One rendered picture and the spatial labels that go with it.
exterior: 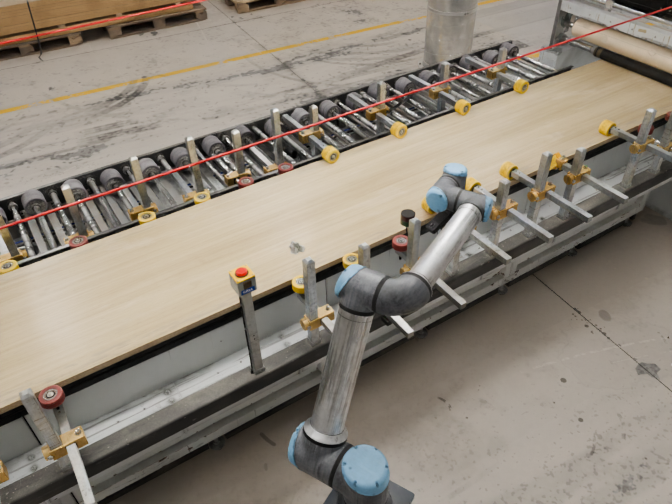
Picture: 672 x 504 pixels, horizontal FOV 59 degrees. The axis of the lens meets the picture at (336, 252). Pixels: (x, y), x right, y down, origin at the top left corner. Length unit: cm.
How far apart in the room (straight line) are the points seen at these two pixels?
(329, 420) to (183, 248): 113
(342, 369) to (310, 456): 32
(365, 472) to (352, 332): 44
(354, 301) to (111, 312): 110
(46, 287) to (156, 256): 45
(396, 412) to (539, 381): 79
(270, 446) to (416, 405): 76
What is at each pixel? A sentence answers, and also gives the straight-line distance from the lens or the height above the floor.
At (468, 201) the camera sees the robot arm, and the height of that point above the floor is 136.
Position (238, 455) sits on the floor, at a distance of 305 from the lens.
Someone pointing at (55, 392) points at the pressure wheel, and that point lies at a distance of 232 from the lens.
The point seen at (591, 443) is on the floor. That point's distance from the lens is 324.
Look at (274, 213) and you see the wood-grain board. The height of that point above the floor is 90.
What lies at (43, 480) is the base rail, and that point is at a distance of 238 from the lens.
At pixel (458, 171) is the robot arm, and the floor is 137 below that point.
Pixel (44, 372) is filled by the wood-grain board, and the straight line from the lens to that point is 240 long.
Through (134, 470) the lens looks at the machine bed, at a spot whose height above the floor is 17.
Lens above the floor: 259
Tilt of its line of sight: 41 degrees down
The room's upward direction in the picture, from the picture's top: 2 degrees counter-clockwise
